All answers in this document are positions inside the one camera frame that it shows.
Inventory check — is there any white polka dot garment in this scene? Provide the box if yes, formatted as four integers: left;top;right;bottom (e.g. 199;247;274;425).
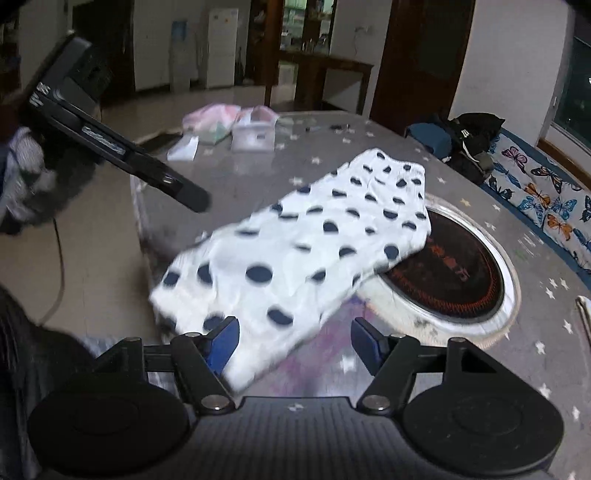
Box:
150;149;431;391

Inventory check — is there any gloved left hand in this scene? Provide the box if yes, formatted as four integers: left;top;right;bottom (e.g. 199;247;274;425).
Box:
1;127;58;235

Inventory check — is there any grey star tablecloth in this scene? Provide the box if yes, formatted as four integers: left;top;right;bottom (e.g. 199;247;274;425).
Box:
82;110;591;480

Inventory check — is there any water dispenser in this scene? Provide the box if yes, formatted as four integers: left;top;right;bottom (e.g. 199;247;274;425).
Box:
169;19;190;93

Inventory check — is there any white paper box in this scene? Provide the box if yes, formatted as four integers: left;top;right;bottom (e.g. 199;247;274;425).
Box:
166;134;199;162

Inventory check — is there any pink plastic bag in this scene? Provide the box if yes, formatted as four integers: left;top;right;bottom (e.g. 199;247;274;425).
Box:
181;103;242;145

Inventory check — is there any white refrigerator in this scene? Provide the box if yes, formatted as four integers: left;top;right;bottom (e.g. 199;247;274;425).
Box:
205;8;238;89

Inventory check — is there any clear plastic storage box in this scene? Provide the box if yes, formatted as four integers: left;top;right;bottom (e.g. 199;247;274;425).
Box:
230;106;280;152

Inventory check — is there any striped folded cloth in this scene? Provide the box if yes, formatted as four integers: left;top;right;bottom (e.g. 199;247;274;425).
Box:
575;296;591;345

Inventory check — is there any blue cushion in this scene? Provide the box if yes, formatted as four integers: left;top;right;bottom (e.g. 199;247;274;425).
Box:
405;123;452;159

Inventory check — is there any butterfly pattern sofa cover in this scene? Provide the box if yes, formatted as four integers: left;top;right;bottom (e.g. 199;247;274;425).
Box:
483;129;590;285

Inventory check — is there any black bag on sofa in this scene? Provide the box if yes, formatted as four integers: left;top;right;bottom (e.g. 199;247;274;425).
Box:
436;112;505;185

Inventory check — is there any dark wooden table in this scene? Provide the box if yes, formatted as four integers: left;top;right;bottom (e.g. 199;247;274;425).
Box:
263;48;373;115

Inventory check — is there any dark window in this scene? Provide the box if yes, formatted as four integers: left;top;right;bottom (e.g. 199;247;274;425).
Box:
554;37;591;148

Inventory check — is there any black cable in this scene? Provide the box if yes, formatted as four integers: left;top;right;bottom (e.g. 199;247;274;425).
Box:
36;216;66;328

